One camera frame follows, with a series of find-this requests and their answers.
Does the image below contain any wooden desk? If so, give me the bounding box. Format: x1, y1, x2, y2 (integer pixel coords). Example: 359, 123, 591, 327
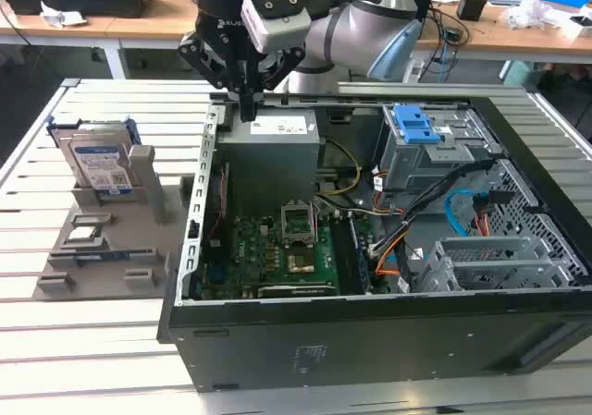
0, 0, 592, 65

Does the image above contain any crumpled white paper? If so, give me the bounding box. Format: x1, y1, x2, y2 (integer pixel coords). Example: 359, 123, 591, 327
38, 0, 89, 31

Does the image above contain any blue wire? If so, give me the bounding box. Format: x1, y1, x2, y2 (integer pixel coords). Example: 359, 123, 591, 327
443, 187, 487, 238

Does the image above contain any grey power supply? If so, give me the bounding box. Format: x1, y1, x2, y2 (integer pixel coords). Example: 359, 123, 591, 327
216, 108, 326, 209

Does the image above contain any hard disk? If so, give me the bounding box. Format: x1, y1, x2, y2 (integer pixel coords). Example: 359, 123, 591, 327
45, 116, 142, 201

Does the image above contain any black PC case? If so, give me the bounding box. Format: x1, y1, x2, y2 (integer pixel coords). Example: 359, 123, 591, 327
156, 92, 592, 394

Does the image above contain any red wire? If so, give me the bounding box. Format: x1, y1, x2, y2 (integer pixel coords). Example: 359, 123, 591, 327
208, 162, 231, 246

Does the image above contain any yellow wire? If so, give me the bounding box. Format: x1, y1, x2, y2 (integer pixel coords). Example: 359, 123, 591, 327
315, 139, 363, 197

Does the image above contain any CPU socket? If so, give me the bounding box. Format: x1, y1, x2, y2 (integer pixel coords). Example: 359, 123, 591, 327
285, 244, 320, 275

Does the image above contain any blue drive latch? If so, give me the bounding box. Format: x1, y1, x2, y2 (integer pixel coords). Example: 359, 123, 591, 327
390, 104, 441, 146

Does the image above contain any black graphics card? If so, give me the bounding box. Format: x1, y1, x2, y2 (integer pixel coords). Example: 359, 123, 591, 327
255, 283, 339, 299

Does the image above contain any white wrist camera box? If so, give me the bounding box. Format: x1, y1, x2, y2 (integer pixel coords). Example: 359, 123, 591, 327
239, 0, 312, 55

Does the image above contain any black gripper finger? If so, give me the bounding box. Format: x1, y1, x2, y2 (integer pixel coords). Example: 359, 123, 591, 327
254, 43, 307, 121
177, 31, 258, 123

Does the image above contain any orange wire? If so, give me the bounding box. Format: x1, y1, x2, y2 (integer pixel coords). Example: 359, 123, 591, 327
374, 238, 404, 277

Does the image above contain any blue RAM stick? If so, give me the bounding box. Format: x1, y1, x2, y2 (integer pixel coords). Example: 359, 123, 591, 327
348, 214, 372, 295

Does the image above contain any clear plastic bag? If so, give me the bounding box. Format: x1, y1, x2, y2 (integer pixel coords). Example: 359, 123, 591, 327
500, 0, 557, 31

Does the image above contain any metal drive cage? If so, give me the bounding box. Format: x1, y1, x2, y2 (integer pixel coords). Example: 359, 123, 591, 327
375, 104, 504, 195

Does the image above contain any green motherboard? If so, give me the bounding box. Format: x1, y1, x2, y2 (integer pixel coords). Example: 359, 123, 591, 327
198, 211, 386, 299

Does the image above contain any metal disk bay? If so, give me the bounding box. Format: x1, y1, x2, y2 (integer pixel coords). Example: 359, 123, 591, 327
414, 236, 580, 294

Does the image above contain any black cable bundle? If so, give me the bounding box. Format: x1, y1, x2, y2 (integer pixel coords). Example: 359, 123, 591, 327
368, 157, 511, 260

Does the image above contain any grey parts rack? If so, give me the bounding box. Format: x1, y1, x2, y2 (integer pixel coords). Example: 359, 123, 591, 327
36, 144, 196, 303

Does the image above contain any metal socket cover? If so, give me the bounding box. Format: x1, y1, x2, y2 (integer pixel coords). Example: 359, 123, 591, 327
279, 200, 318, 246

